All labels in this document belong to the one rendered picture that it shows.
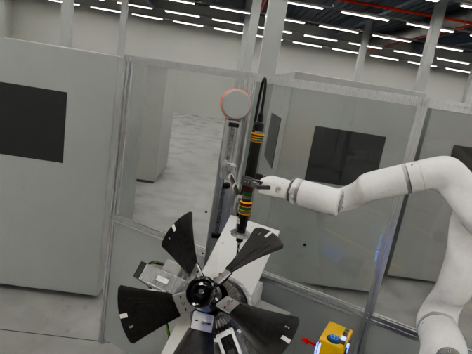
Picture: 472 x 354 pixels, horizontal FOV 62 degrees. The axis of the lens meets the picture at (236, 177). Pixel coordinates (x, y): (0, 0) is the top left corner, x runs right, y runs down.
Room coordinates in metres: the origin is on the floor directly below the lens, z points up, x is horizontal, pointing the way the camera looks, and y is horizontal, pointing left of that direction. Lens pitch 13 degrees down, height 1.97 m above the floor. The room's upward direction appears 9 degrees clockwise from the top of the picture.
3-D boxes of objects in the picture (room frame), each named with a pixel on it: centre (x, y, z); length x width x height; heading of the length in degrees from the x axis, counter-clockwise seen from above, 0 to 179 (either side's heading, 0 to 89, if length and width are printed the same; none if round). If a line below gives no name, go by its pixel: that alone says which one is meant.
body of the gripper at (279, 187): (1.27, -0.15, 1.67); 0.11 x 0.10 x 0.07; 64
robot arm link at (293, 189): (1.24, -0.20, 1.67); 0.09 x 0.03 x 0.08; 154
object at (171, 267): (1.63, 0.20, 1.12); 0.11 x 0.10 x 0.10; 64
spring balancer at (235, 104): (2.03, 0.06, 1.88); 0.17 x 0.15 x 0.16; 64
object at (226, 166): (1.94, 0.05, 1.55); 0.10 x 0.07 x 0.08; 9
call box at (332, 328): (1.42, -0.50, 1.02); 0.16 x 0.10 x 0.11; 154
